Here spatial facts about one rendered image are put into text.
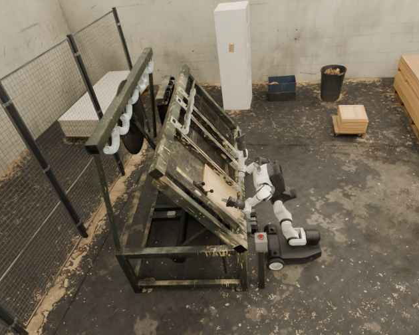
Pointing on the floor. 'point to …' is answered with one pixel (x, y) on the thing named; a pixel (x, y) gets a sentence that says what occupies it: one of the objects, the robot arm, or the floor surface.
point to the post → (261, 270)
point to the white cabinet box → (234, 54)
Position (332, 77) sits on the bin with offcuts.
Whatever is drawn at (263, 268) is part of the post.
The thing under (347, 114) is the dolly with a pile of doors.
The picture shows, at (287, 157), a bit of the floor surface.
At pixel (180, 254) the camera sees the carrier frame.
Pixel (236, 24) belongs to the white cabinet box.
